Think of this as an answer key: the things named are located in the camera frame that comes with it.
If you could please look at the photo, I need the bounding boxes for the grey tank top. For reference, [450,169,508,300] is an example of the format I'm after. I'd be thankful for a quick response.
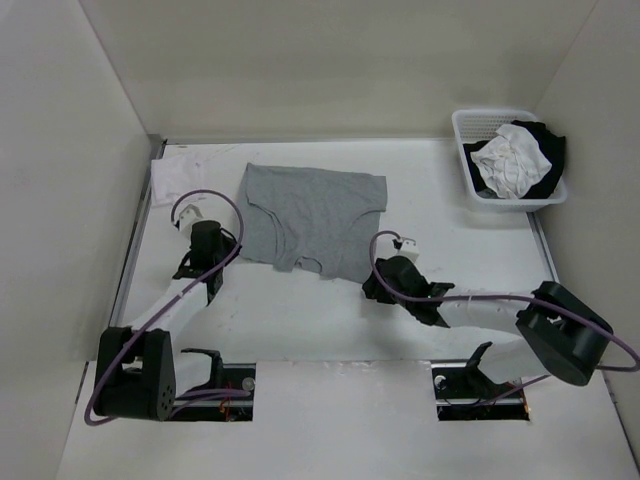
[238,163,388,283]

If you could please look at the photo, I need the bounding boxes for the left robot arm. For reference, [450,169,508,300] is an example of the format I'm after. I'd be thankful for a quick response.
[84,220,246,426]

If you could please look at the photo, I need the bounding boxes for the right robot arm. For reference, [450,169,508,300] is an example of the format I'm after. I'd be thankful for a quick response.
[362,255,613,396]

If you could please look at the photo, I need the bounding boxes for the folded white tank top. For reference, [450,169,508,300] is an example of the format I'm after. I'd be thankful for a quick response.
[151,154,204,207]

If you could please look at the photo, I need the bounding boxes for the white tank top in basket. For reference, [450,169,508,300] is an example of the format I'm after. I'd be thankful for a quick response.
[464,123,552,200]

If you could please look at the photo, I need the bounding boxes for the black tank top in basket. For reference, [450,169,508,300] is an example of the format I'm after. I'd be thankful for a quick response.
[462,118,568,200]

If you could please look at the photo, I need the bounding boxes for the white plastic laundry basket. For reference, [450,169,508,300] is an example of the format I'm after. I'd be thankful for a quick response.
[451,108,568,213]

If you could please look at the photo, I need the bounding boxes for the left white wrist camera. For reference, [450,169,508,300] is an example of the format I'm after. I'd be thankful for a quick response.
[172,204,205,238]

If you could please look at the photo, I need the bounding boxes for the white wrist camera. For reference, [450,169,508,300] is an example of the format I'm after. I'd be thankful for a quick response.
[393,237,420,263]
[172,204,205,238]

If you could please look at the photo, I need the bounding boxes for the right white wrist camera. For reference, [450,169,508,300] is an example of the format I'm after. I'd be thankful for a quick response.
[393,237,420,263]

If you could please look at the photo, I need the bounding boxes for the left metal table rail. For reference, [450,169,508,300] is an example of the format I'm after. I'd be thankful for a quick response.
[98,134,166,337]

